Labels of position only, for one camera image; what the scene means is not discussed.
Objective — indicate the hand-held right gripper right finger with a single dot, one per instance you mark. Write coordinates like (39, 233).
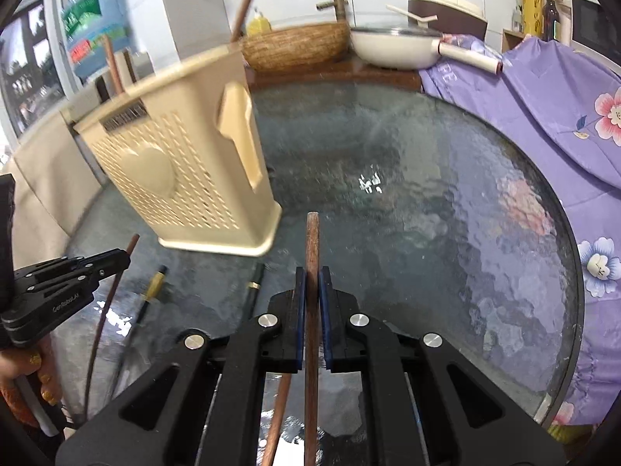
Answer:
(324, 325)

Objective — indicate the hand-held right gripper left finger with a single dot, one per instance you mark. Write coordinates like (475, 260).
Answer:
(300, 325)

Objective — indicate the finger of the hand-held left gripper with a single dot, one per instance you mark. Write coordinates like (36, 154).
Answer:
(73, 264)
(53, 306)

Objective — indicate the brown wooden chopstick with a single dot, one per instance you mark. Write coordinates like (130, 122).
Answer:
(109, 306)
(313, 252)
(114, 68)
(279, 412)
(247, 0)

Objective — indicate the black chopstick yellow band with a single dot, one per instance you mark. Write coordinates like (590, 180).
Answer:
(155, 289)

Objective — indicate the beige plastic utensil holder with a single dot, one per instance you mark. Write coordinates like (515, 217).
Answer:
(194, 179)

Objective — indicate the person's left hand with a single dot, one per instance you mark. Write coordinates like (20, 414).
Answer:
(41, 369)

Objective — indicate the window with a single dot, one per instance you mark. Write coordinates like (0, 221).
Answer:
(29, 68)

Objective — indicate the blue water jug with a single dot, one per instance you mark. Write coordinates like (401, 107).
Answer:
(104, 5)

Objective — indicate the wooden washstand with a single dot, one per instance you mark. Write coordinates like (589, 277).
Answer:
(315, 74)

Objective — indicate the woven wash basin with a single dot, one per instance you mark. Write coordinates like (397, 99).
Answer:
(296, 46)

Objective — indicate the white pan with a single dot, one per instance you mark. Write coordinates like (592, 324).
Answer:
(388, 53)

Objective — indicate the glass pan lid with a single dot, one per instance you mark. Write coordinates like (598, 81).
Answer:
(388, 34)

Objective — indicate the purple floral cloth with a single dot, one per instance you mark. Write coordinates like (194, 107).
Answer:
(533, 107)

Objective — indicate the yellow soap bottle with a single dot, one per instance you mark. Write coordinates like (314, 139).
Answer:
(258, 24)

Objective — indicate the bronze faucet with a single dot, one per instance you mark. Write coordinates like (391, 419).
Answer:
(335, 2)

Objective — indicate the white brown rice cooker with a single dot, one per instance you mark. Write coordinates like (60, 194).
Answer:
(451, 14)

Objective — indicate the small white bottle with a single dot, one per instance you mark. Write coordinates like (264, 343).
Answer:
(517, 19)

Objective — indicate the brown glass bottle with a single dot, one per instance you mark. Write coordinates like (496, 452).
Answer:
(550, 19)

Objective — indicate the white microwave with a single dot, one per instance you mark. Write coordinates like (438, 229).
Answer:
(589, 24)

